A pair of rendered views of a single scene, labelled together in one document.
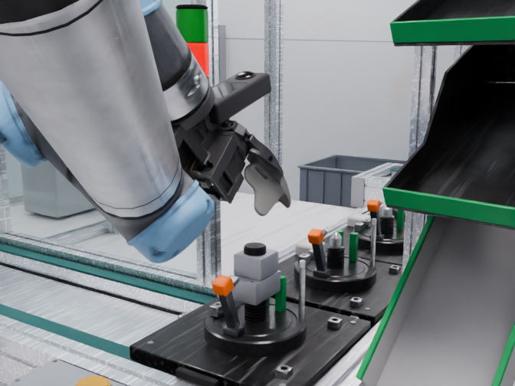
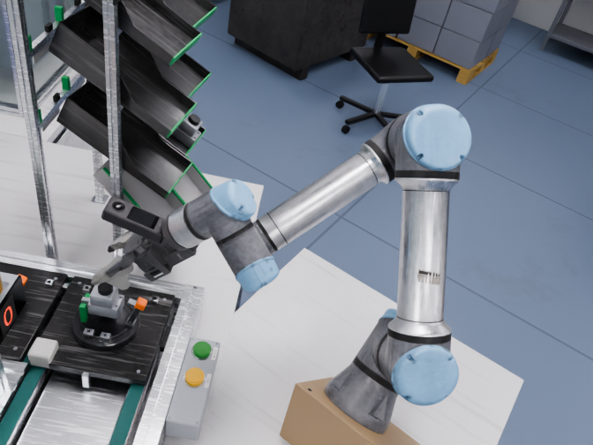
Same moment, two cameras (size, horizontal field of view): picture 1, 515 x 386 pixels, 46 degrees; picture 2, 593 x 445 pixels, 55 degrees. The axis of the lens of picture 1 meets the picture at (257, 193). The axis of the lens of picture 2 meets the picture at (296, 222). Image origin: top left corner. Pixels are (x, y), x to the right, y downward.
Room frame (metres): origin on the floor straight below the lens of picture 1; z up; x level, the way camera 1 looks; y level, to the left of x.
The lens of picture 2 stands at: (0.91, 0.82, 2.02)
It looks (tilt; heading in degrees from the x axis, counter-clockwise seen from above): 40 degrees down; 235
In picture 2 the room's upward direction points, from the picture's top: 13 degrees clockwise
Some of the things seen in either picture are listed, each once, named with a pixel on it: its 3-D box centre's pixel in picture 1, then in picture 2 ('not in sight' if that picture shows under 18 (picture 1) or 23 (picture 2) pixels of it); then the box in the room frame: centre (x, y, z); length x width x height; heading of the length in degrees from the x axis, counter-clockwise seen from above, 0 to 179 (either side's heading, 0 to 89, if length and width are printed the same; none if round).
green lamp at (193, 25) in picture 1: (191, 26); not in sight; (0.96, 0.10, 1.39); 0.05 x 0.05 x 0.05
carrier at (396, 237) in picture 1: (386, 221); not in sight; (1.18, -0.26, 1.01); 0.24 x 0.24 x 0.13; 58
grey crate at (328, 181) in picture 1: (375, 188); not in sight; (2.83, -0.56, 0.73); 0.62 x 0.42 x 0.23; 58
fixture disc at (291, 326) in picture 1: (255, 325); (107, 321); (0.76, 0.00, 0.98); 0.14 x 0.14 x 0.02
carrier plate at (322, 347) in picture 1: (255, 338); (107, 327); (0.76, 0.00, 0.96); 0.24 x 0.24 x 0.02; 58
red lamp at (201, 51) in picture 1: (192, 60); not in sight; (0.96, 0.10, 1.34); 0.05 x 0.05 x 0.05
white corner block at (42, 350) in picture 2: not in sight; (43, 352); (0.90, 0.03, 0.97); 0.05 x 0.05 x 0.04; 58
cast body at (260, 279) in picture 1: (259, 268); (101, 297); (0.77, 0.00, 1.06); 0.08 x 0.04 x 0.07; 148
